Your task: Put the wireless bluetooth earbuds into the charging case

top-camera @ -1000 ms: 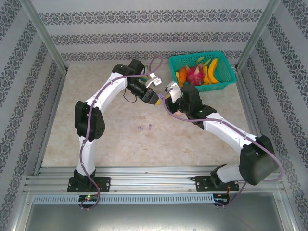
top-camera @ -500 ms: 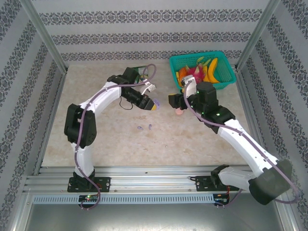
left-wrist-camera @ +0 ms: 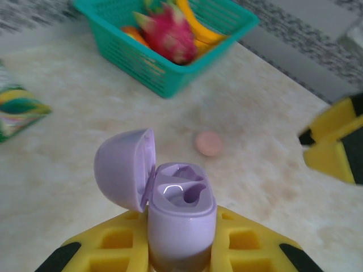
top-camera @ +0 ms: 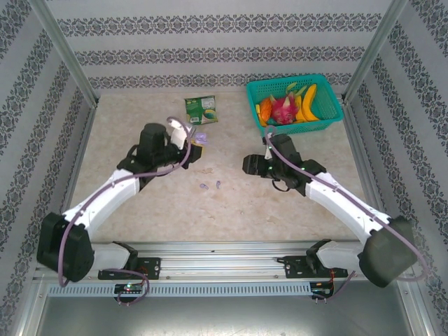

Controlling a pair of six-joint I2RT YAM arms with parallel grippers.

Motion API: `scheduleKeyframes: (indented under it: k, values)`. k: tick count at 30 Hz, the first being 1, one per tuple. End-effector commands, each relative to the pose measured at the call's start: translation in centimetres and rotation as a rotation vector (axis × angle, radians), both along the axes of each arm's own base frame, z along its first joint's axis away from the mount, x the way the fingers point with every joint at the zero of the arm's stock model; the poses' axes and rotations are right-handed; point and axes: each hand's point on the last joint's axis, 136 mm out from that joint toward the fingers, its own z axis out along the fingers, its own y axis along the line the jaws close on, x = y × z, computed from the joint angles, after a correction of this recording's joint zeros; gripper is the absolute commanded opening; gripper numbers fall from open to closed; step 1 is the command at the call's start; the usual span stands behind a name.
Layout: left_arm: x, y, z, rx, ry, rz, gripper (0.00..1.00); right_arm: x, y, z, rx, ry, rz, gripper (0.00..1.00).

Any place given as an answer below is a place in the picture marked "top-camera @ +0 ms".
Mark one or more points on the pink toy dragon fruit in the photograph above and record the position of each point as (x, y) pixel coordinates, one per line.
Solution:
(283, 110)

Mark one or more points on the aluminium frame post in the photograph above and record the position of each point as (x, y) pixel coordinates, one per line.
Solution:
(66, 52)
(374, 52)

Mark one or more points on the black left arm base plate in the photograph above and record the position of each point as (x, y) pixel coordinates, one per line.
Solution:
(150, 267)

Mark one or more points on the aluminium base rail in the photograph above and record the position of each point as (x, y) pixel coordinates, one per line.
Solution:
(217, 266)

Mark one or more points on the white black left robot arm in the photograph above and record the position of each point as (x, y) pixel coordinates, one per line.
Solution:
(105, 199)

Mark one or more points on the orange yellow toy banana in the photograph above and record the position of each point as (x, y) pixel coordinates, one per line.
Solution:
(309, 101)

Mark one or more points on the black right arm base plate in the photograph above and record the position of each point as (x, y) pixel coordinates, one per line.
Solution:
(295, 266)

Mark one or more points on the teal plastic mesh basket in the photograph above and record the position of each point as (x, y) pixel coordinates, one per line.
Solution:
(329, 105)

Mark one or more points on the aluminium side rail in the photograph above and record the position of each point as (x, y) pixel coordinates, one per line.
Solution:
(75, 175)
(372, 175)

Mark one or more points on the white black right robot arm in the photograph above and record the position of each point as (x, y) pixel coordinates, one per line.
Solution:
(343, 210)

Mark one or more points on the green snack packet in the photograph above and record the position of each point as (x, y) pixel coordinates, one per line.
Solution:
(199, 110)

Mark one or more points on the grey sheet metal panel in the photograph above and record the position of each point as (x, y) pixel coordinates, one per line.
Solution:
(224, 318)

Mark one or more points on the yellow toy fruit slice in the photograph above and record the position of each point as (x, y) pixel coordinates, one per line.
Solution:
(257, 112)

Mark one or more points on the orange toy fruit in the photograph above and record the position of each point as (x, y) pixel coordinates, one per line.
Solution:
(266, 109)

